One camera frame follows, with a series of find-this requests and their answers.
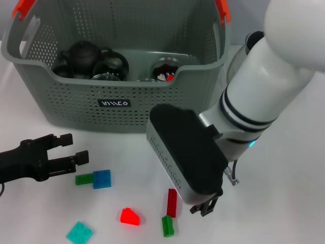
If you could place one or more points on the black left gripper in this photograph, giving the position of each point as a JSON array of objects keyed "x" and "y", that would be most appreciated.
[{"x": 25, "y": 160}]

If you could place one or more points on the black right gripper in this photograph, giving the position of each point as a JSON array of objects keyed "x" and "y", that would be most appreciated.
[{"x": 214, "y": 197}]

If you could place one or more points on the glass teacup black holder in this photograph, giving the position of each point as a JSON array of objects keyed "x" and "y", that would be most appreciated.
[
  {"x": 104, "y": 76},
  {"x": 162, "y": 66},
  {"x": 146, "y": 80},
  {"x": 111, "y": 64}
]

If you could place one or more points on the white toy brick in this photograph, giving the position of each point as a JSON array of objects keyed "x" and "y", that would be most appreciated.
[{"x": 161, "y": 76}]

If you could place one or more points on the small red toy brick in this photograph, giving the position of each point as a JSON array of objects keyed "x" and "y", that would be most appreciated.
[{"x": 170, "y": 77}]

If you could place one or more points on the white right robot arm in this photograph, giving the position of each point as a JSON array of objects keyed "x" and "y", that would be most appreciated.
[{"x": 266, "y": 76}]

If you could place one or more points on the grey perforated storage bin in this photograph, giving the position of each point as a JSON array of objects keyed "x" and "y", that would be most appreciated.
[{"x": 101, "y": 114}]

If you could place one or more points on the green toy brick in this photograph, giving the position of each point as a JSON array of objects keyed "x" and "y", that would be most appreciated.
[
  {"x": 83, "y": 179},
  {"x": 167, "y": 226}
]

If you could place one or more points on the dark red long brick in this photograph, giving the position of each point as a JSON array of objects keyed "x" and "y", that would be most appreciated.
[{"x": 171, "y": 203}]

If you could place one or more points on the blue toy brick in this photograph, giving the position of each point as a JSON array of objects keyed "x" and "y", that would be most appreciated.
[{"x": 101, "y": 179}]

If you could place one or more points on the red sloped toy brick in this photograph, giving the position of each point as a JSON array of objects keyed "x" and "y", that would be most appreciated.
[{"x": 130, "y": 216}]

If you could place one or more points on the teal flat toy plate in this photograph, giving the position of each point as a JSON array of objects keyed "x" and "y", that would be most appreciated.
[{"x": 80, "y": 232}]

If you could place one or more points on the black clay teapot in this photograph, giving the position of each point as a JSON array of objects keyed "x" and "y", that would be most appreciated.
[{"x": 82, "y": 57}]

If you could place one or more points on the glass teapot black lid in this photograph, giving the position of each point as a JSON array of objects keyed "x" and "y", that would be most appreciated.
[{"x": 255, "y": 38}]

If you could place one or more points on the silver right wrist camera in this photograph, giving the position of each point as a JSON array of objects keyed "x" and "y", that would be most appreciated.
[{"x": 185, "y": 152}]

